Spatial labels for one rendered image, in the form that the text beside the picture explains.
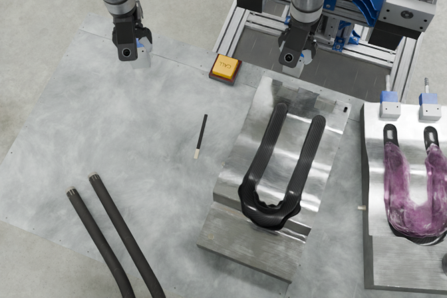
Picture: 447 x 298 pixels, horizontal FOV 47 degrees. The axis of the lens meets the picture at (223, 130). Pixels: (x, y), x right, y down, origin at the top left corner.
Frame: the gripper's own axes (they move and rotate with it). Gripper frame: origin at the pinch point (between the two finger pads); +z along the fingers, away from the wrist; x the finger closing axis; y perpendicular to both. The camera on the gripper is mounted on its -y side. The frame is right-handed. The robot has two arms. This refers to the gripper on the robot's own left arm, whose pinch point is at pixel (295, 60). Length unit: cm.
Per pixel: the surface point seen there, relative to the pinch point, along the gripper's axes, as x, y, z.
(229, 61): 19.3, -1.7, 11.2
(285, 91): -0.2, -5.7, 8.6
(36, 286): 72, -88, 95
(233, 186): 1.5, -38.9, 1.4
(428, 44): -44, 86, 95
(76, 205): 40, -58, 11
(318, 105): -10.1, -6.3, 8.5
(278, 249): -15, -48, 9
